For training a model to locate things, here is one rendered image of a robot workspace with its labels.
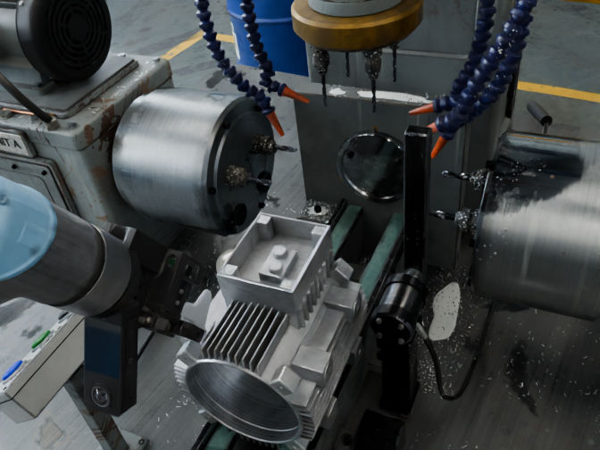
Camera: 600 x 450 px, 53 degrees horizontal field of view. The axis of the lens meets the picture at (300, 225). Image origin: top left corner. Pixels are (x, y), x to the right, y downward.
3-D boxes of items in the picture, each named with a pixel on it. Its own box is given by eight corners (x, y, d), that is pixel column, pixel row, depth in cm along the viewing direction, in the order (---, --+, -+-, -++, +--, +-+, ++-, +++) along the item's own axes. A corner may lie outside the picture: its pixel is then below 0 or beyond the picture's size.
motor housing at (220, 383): (256, 316, 95) (235, 226, 83) (370, 345, 88) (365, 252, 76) (192, 423, 82) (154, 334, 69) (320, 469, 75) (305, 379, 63)
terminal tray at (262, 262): (265, 251, 84) (257, 211, 79) (337, 266, 80) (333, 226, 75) (225, 313, 76) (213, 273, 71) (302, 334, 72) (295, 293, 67)
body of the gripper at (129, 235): (212, 269, 64) (153, 231, 53) (184, 346, 62) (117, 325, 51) (154, 254, 67) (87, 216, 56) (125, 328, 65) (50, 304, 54)
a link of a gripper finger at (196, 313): (235, 302, 72) (200, 282, 64) (219, 350, 71) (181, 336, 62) (213, 295, 73) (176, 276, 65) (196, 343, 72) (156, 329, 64)
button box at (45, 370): (102, 323, 86) (75, 298, 85) (124, 313, 81) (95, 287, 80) (16, 424, 75) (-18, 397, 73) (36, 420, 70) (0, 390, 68)
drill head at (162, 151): (153, 160, 134) (119, 54, 118) (300, 187, 121) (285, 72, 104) (79, 230, 118) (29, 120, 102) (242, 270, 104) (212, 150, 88)
